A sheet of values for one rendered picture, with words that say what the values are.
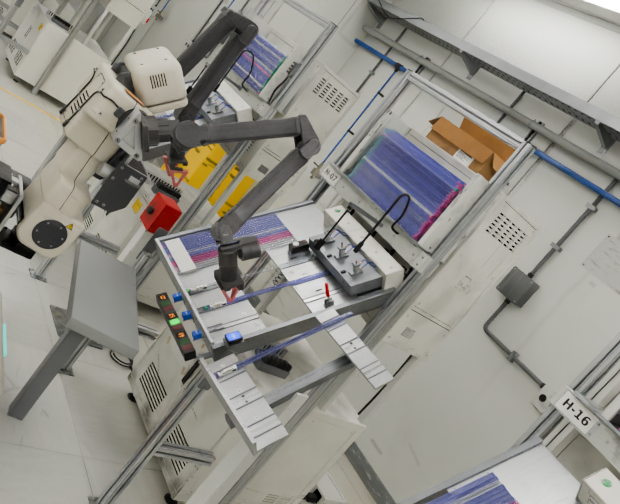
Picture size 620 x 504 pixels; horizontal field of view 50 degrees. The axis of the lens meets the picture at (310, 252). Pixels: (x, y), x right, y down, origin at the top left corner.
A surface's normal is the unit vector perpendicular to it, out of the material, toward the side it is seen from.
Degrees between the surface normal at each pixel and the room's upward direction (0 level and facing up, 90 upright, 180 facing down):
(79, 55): 90
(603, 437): 90
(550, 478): 44
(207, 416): 90
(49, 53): 90
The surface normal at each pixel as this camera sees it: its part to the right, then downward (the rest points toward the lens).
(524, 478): -0.01, -0.80
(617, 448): -0.65, -0.36
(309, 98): 0.44, 0.53
